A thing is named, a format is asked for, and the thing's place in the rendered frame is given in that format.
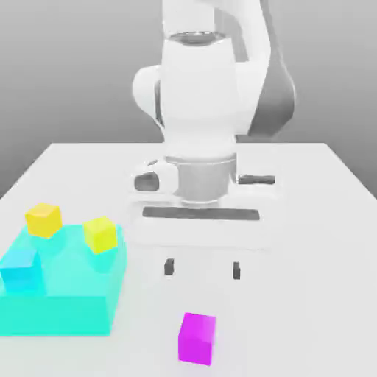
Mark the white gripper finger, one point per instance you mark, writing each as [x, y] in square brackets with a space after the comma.
[169, 266]
[236, 270]

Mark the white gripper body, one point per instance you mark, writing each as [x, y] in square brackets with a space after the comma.
[200, 232]

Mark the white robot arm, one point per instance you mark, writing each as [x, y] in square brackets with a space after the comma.
[197, 97]

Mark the small yellow cube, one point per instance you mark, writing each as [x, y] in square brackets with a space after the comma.
[100, 235]

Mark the small magenta cube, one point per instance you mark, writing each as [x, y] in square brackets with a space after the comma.
[196, 338]

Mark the small orange cube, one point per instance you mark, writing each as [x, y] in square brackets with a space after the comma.
[42, 219]

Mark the small blue cube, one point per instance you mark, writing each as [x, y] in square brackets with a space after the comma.
[20, 272]

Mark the large turquoise box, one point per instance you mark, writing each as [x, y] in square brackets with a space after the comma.
[73, 294]

